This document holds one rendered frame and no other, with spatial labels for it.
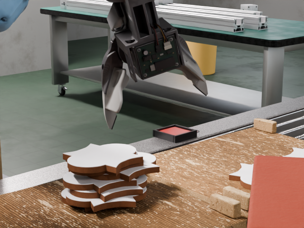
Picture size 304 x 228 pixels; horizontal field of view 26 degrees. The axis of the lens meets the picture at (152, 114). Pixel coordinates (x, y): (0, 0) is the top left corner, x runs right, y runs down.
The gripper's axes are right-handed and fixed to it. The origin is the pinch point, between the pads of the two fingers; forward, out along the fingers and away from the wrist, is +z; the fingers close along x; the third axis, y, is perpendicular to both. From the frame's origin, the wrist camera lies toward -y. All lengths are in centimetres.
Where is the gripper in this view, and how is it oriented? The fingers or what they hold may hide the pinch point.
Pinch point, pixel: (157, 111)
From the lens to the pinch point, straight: 96.2
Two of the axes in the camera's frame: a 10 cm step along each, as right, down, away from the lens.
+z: 2.2, 8.7, 4.5
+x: 9.3, -3.3, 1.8
